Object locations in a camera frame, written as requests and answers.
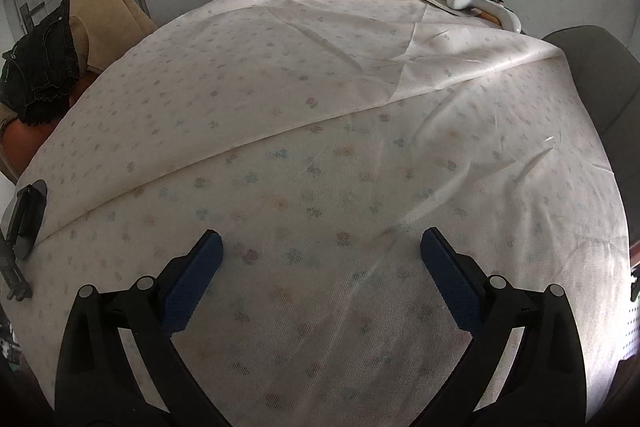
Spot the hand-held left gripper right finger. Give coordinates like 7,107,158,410
410,227,587,427

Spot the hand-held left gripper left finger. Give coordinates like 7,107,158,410
55,229,236,427

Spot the white pegboard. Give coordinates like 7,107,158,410
620,302,640,360

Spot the black phone holder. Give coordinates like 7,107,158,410
0,179,49,304

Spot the floral white tablecloth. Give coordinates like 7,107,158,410
0,0,632,427

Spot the grey chair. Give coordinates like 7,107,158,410
542,25,640,253

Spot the orange cushion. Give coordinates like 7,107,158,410
2,72,96,174

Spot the black denim garment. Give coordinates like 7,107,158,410
0,0,84,128

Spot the beige chair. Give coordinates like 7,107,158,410
0,0,159,182

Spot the white handheld device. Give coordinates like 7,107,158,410
446,0,524,32

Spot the metal door handle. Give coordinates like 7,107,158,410
20,2,49,28

